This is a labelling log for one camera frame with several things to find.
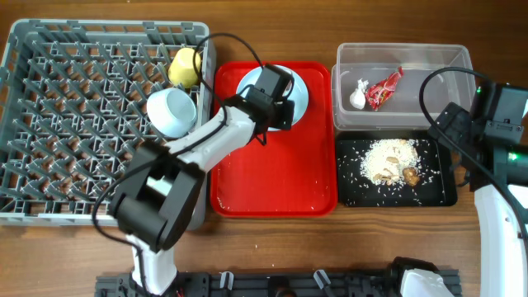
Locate light blue plate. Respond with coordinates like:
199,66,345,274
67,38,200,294
236,65,309,125

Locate white napkin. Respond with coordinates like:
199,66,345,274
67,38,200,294
349,79,369,110

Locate yellow plastic cup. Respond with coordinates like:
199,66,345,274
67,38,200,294
167,48,201,88

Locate small mint green bowl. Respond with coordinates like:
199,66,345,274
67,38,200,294
147,87,197,138

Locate red candy wrapper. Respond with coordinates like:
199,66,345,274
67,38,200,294
365,67,404,111

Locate rice and meat leftovers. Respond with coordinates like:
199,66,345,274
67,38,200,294
360,139,421,186

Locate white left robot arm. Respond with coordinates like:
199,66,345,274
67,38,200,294
110,85,295,296

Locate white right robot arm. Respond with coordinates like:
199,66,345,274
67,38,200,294
428,82,527,296

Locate grey dishwasher rack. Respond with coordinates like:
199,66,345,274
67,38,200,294
1,19,216,227

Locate red serving tray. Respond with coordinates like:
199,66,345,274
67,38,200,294
210,61,337,219

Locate black tray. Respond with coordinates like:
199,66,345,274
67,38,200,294
336,130,458,207

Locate clear plastic bin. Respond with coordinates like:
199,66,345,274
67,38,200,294
332,43,473,131

